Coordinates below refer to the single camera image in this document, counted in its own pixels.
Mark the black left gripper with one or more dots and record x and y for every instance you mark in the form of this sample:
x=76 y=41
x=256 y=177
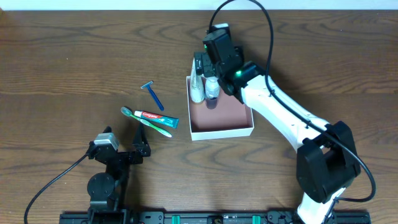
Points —
x=121 y=156

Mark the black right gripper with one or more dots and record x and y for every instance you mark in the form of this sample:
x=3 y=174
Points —
x=199 y=63

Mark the white Pantene tube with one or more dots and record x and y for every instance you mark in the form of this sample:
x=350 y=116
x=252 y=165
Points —
x=197 y=91

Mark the clear bottle with dark cap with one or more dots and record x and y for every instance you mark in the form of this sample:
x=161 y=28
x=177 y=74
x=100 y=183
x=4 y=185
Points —
x=212 y=92

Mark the Colgate toothpaste tube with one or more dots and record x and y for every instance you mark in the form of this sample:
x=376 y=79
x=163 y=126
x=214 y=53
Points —
x=165 y=120

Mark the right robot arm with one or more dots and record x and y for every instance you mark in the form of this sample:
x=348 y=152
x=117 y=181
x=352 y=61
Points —
x=327 y=161

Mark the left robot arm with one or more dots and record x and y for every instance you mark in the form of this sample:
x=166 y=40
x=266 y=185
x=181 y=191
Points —
x=107 y=190

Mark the green toothbrush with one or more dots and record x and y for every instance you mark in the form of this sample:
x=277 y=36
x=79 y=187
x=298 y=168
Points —
x=127 y=112

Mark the blue disposable razor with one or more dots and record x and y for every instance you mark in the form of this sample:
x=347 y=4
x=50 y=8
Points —
x=147 y=86

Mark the white box with pink interior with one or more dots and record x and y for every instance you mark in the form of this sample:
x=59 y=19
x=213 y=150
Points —
x=229 y=119

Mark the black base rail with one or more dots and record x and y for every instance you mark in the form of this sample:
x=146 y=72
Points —
x=158 y=217

